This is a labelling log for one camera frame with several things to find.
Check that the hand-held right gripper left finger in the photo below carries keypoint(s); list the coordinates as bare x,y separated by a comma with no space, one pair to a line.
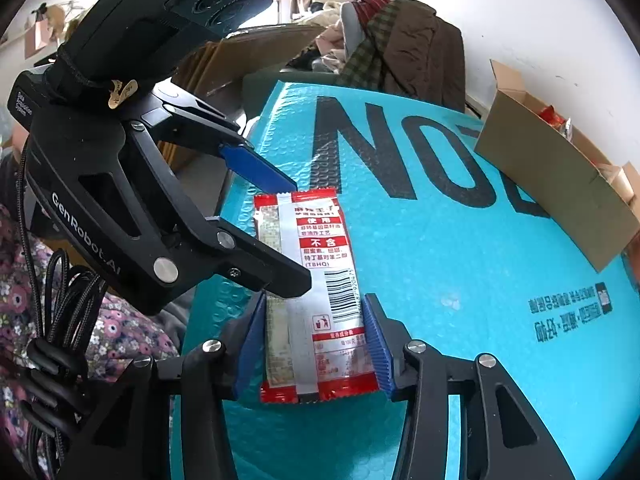
250,345

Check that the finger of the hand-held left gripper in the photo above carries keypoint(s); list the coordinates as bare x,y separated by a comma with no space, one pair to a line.
255,167
270,267

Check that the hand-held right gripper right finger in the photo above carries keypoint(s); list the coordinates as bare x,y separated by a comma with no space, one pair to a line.
380,345

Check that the red white sachet packet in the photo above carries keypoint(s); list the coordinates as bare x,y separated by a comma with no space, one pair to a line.
320,240

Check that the red yellow-print snack packet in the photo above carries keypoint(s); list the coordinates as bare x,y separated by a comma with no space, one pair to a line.
550,115

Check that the silver purple snack packet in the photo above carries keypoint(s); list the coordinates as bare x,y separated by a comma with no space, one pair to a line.
567,129

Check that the teal bubble mailer mat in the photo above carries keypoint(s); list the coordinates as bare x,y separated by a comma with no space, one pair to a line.
450,260

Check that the brown wooden boards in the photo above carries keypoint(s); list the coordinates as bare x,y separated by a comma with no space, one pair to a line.
260,45

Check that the person's floral clothing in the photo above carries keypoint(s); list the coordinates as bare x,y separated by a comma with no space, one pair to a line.
125,330

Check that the pile of beige clothes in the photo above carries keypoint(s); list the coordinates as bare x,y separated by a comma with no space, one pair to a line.
325,40

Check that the green plaid cloth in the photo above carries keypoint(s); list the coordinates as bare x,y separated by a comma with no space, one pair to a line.
370,55

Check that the pink paper bag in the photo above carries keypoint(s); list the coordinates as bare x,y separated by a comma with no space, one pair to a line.
37,35

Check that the red plaid cloth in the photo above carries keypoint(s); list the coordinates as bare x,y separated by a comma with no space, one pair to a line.
370,7

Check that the brown jacket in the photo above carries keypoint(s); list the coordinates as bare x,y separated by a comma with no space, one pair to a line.
425,55

